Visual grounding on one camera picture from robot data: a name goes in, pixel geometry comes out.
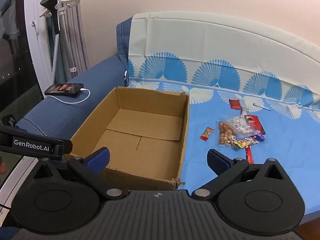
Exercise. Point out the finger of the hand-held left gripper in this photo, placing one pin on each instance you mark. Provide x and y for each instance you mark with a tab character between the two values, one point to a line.
67	147

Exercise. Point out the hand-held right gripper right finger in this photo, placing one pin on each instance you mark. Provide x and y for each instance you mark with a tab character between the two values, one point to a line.
220	161

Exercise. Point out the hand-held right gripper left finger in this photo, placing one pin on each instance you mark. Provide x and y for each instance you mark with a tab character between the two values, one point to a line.
98	158

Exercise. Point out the clear bag of nuts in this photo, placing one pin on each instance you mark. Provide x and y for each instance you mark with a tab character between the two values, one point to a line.
225	135

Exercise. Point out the red stick packet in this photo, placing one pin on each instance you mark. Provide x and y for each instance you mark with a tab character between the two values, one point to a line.
249	155

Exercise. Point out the small red orange candy packet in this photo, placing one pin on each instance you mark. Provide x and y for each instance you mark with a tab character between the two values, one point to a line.
207	133

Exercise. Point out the yellow snack bar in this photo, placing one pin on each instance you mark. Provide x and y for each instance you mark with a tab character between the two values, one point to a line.
246	142

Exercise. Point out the clear bag of candies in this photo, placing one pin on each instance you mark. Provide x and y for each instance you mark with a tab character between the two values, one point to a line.
237	123

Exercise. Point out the purple candy bar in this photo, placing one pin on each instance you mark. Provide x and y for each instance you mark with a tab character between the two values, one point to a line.
259	137

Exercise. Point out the brown cardboard box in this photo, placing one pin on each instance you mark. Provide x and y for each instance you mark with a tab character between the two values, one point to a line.
140	127

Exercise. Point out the large red coffee packet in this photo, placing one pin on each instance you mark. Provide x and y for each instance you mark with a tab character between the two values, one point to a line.
257	125

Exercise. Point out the red square packet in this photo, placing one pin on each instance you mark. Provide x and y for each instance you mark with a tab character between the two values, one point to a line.
235	104

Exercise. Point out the thin blue stick packet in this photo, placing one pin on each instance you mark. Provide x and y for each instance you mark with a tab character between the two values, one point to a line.
261	106

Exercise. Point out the person's left hand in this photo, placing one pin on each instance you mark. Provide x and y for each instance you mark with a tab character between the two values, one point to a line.
1	168

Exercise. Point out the blue sofa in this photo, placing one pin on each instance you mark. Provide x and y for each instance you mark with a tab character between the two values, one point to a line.
62	115

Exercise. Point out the dark cloth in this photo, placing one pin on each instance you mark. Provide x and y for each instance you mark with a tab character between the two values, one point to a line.
7	120

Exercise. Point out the black smartphone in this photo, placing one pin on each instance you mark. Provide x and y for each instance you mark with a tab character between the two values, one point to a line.
63	89

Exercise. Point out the blue fan-print sheet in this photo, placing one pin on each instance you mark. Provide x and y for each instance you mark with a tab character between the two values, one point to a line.
287	142

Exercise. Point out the person's blue clothing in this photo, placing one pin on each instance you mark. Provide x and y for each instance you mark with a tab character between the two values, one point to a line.
6	233

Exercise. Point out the grey curtain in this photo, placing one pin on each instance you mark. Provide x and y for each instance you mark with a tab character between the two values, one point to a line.
75	42

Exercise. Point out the white plastic hanger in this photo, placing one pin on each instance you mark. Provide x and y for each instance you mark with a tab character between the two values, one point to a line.
72	0

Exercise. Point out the white door frame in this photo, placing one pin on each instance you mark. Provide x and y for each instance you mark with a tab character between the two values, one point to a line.
35	42

